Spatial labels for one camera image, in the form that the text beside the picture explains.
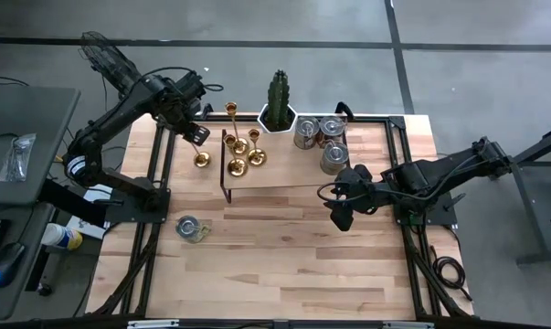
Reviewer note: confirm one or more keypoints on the black computer mouse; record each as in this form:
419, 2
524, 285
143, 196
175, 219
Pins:
7, 262

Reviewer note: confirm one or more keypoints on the tallest gold candlestick holder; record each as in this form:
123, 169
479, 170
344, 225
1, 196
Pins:
240, 147

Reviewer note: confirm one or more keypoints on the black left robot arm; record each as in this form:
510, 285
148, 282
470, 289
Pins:
119, 116

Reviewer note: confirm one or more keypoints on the white canister yellow lid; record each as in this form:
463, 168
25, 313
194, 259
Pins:
58, 234

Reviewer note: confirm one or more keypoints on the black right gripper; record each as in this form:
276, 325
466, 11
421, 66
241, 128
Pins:
362, 196

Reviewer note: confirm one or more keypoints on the silver metal candle tin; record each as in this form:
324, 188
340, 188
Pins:
306, 132
334, 157
332, 127

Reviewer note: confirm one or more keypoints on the short gold candlestick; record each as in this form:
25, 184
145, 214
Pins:
237, 168

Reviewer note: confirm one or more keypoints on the grey desk top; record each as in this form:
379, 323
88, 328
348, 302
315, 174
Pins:
28, 109

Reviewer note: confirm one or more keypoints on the black metal stand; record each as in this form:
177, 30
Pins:
533, 205

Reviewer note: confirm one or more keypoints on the green cactus plant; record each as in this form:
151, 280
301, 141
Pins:
278, 100

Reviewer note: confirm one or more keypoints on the black table clamp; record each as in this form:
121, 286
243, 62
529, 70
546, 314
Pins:
207, 112
348, 109

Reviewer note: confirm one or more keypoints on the short gold candlestick holder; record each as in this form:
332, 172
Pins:
257, 158
202, 159

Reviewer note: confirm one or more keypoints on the black metal table frame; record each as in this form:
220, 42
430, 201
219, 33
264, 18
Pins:
397, 122

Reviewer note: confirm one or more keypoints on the black floor fan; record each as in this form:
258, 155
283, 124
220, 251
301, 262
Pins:
103, 55

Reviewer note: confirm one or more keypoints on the glass jar candle paper tag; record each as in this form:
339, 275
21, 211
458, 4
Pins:
187, 227

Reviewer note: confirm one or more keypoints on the wooden riser shelf black legs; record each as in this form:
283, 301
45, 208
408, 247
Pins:
284, 176

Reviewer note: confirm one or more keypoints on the white hexagonal plant pot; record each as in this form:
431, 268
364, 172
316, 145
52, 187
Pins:
262, 123

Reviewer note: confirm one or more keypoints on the white paper sheet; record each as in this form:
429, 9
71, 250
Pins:
87, 228

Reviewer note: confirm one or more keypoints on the clear plastic bag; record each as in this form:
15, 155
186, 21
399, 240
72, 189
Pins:
18, 157

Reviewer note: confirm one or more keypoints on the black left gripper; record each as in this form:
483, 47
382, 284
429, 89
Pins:
183, 114

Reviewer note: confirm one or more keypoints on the silver aluminium bracket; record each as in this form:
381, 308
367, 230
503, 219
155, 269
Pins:
407, 325
154, 325

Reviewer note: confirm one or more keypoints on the black flat bar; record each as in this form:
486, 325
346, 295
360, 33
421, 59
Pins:
69, 201

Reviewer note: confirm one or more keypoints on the dark grey low desk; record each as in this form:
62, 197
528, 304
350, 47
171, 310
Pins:
19, 301

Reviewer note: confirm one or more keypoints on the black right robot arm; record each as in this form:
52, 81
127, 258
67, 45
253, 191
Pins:
439, 169

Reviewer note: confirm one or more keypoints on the black caster wheel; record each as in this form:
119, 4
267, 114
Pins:
44, 289

